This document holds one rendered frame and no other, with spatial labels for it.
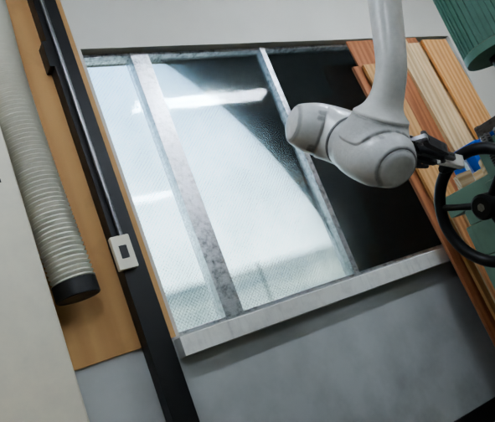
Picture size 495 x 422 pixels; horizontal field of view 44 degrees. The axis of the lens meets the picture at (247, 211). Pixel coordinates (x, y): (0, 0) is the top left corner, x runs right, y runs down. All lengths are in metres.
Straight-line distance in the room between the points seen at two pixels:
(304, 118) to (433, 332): 2.10
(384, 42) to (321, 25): 2.50
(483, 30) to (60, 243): 1.45
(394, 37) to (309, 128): 0.22
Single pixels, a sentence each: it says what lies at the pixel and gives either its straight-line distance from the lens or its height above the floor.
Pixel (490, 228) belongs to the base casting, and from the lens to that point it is 1.71.
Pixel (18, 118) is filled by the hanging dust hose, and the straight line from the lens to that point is 2.32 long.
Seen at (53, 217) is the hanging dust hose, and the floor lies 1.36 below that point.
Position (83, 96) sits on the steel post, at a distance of 2.55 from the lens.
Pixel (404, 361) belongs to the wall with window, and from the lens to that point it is 2.95.
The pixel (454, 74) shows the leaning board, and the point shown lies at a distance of 3.92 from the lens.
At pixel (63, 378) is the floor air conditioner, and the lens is 1.92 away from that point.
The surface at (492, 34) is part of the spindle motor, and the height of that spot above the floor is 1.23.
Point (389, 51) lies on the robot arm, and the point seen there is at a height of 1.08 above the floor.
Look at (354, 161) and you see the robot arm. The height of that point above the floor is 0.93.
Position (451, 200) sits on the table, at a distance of 1.76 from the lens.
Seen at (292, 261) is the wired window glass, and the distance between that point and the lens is 2.80.
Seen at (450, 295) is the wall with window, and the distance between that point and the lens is 3.27.
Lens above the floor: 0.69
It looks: 13 degrees up
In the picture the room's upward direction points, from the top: 21 degrees counter-clockwise
